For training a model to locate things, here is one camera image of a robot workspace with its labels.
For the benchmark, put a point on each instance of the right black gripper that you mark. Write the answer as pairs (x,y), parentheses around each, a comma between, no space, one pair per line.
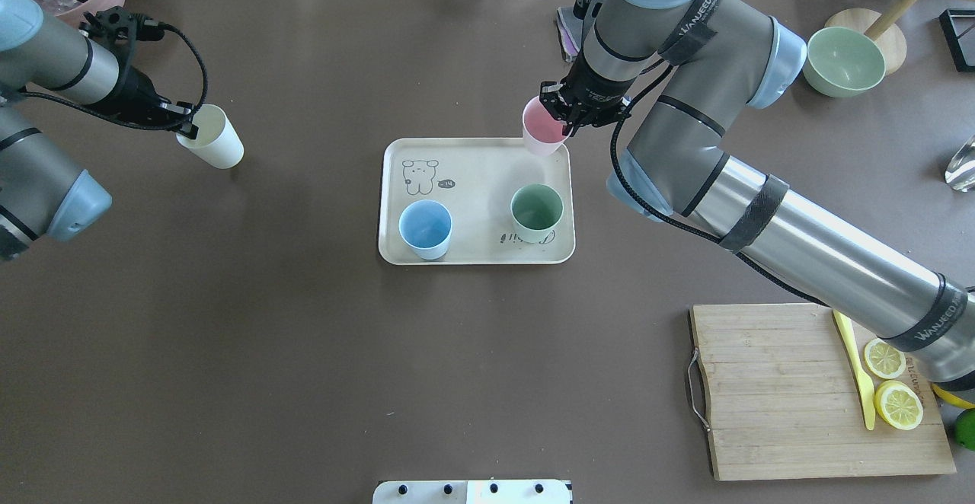
(591,87)

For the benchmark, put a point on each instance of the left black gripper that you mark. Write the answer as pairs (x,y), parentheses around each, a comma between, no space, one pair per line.
(135,95)

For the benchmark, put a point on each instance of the cream plastic cup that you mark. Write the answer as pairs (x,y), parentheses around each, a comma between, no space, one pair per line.
(217,143)

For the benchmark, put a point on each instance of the pink plastic cup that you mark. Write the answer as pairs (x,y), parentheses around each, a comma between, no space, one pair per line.
(542,133)

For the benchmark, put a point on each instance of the green plastic cup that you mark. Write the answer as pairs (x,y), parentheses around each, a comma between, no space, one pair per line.
(536,209)

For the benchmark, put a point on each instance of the blue plastic cup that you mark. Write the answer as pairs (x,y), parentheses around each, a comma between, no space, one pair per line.
(426,227)

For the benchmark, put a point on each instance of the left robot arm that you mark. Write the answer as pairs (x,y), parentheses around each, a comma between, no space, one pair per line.
(88,70)

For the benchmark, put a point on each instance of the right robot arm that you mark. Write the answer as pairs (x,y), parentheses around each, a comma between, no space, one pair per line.
(838,198)

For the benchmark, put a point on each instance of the cream rabbit tray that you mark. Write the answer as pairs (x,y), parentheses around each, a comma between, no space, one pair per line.
(475,180)

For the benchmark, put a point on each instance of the grey folded cloth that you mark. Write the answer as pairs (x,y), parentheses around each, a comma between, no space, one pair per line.
(571,32)

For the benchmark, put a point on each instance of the green bowl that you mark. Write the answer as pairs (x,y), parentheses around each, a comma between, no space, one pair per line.
(843,62)

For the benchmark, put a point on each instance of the wooden cup stand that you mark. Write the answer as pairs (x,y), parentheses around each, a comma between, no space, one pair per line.
(881,29)

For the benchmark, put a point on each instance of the yellow plastic knife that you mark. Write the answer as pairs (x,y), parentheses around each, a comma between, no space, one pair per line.
(864,384)

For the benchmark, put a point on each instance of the wooden cutting board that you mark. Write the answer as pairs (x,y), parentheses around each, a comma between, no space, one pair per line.
(780,401)

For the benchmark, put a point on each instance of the metal scoop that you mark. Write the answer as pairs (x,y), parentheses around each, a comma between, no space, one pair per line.
(959,173)

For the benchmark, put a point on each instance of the lemon slice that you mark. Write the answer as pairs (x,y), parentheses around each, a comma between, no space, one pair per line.
(898,405)
(883,360)

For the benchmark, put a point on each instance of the green lime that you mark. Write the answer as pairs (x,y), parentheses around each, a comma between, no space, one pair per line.
(964,429)

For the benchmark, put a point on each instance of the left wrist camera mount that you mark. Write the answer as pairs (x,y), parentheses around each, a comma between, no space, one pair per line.
(117,28)

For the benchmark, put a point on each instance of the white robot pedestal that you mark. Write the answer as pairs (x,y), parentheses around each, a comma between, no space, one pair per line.
(474,491)

